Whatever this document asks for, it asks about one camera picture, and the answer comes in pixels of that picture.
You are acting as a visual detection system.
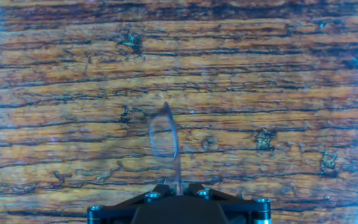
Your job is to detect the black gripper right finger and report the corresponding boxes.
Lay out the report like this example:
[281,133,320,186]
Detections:
[181,182,272,224]

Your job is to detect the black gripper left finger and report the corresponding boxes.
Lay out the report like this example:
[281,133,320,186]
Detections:
[87,184,177,224]

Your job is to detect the thin dark-framed glasses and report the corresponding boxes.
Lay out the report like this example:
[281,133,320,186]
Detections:
[149,101,183,195]

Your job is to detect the glossy wood-grain mat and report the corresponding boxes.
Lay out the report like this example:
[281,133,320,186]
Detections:
[0,0,358,224]

